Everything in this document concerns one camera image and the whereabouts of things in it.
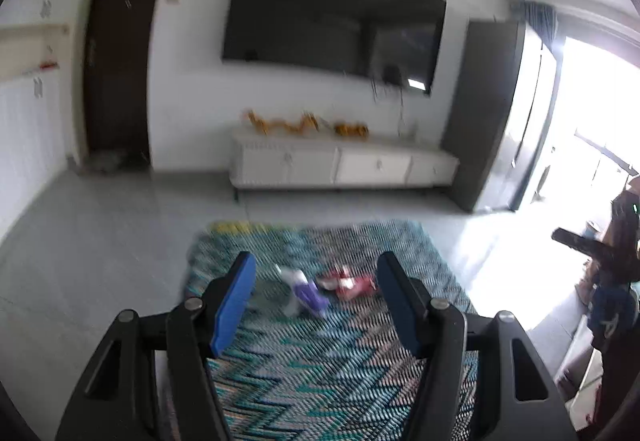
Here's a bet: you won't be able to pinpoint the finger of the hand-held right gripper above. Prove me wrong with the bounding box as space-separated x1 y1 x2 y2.
551 227 608 258

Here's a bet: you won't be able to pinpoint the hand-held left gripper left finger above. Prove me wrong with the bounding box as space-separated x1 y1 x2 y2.
55 251 257 441

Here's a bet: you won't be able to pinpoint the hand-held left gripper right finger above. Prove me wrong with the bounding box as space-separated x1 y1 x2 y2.
376 251 578 441

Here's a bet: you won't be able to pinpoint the red wrapper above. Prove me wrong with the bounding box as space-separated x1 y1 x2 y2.
317 268 377 301

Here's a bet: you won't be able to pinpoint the purple white wrapper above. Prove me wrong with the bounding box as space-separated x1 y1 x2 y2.
280 266 331 319

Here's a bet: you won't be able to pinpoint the zigzag patterned blanket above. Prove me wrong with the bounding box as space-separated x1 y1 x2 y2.
155 220 481 441

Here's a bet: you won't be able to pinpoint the silver refrigerator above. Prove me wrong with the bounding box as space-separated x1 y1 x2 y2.
509 24 560 212

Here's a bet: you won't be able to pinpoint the white television cabinet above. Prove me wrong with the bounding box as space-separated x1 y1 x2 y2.
229 128 460 199

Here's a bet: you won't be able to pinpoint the dark grey tall cabinet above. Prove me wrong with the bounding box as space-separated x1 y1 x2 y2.
440 18 526 213

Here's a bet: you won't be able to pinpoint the grey doormat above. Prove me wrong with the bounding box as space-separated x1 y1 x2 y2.
87 150 151 173

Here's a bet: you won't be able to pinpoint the small golden animal figurine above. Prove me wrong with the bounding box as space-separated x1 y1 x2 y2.
332 121 370 139

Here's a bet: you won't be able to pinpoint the golden dragon figurine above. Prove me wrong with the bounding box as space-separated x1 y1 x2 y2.
244 110 323 137

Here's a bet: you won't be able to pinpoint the blue grey curtain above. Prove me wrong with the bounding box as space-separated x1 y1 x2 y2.
520 1 558 53

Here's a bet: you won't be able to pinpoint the white wardrobe cabinets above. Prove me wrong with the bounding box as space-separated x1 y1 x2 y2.
0 0 83 242

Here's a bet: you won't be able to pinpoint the dark brown door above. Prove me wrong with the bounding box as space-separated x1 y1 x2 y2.
82 0 168 167

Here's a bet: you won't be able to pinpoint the black television cables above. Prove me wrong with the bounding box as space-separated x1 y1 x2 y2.
370 76 418 134

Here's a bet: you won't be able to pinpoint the black wall television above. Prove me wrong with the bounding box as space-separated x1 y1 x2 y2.
221 0 447 96

